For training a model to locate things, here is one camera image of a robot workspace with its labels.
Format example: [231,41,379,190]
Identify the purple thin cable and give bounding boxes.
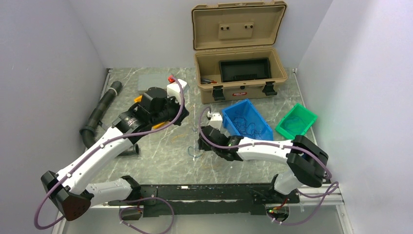
[233,111,265,138]

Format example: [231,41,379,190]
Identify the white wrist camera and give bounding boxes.
[207,111,223,131]
[167,75,189,104]

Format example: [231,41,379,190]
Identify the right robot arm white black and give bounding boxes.
[198,125,331,202]

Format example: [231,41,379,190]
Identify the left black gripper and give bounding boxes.
[150,93,189,126]

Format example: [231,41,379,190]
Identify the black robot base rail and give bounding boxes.
[90,175,344,217]

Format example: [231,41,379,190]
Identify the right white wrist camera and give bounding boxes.
[207,111,223,131]

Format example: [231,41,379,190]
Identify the tan open toolbox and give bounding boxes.
[191,0,287,104]

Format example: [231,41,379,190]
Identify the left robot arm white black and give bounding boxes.
[41,83,189,221]

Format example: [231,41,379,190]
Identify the black tray in toolbox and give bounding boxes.
[219,58,272,82]

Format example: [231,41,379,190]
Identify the grey plastic case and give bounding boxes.
[137,73,171,94]

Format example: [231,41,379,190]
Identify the green plastic bin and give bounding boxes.
[275,103,318,139]

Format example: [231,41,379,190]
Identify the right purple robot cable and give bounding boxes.
[197,106,340,226]

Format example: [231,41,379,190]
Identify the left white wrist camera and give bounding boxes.
[167,75,189,104]

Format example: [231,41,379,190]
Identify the blue plastic bin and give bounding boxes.
[222,99,274,141]

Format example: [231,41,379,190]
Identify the black corrugated hose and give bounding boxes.
[79,80,140,157]

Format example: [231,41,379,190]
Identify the silver wrench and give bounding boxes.
[98,121,111,131]

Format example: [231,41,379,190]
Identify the orange plastic bin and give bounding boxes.
[134,95,168,129]

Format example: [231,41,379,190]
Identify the screwdrivers in toolbox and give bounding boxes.
[200,78,217,84]

